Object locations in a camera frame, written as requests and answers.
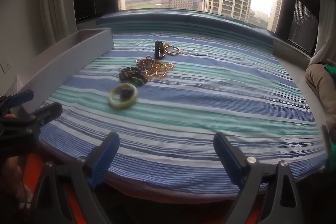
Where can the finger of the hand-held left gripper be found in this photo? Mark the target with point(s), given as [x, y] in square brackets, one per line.
[22, 97]
[48, 111]

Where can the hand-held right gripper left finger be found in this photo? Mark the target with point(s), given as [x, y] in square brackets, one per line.
[103, 158]

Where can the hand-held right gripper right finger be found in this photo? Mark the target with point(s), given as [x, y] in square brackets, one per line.
[227, 158]

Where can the pale green jade bangle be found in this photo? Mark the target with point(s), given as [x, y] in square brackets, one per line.
[115, 104]

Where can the person's left hand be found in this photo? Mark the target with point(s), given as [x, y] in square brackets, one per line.
[10, 176]

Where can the grey side panel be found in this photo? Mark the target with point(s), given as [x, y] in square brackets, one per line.
[65, 61]

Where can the blue green striped bed sheet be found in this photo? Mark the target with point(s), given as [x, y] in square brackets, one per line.
[210, 82]

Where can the beige cloth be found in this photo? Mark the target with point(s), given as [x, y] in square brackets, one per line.
[320, 82]

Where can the green cloth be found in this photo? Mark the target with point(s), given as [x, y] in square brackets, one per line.
[330, 68]

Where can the low brown building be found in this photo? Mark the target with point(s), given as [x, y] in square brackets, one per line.
[183, 3]

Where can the white wall socket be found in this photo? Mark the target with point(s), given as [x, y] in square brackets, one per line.
[5, 65]

